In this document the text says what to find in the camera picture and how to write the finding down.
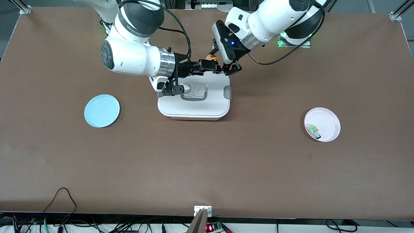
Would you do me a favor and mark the white lidded storage box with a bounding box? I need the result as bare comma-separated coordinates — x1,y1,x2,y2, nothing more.
157,72,232,121

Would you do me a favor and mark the light blue plate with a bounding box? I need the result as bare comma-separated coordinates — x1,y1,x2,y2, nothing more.
84,94,120,128

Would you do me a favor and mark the pale pink plate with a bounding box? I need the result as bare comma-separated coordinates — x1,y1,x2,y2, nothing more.
304,107,341,142

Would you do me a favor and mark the red LED display module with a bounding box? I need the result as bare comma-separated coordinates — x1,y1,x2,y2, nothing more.
206,221,224,233

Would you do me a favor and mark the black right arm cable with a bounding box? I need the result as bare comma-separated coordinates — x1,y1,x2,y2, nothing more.
118,0,192,64

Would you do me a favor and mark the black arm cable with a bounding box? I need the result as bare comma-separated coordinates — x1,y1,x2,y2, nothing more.
118,0,192,64
247,3,326,66

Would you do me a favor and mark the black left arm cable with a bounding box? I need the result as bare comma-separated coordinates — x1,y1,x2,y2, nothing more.
247,3,326,66

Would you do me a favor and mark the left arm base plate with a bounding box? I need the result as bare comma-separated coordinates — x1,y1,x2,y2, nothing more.
277,32,312,49

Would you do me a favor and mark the green push button switch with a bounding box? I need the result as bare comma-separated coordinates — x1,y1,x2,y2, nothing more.
307,124,322,140

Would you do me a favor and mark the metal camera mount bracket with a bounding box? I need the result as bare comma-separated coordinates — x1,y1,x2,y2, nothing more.
186,205,212,233

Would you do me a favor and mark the black looped cable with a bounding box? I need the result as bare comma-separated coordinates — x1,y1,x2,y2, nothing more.
42,187,78,224

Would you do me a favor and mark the aluminium frame profile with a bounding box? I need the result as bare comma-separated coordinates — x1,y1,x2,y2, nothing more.
389,0,414,22
6,0,32,15

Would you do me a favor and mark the black coiled cable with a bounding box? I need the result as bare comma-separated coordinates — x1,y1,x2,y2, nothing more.
325,219,358,233

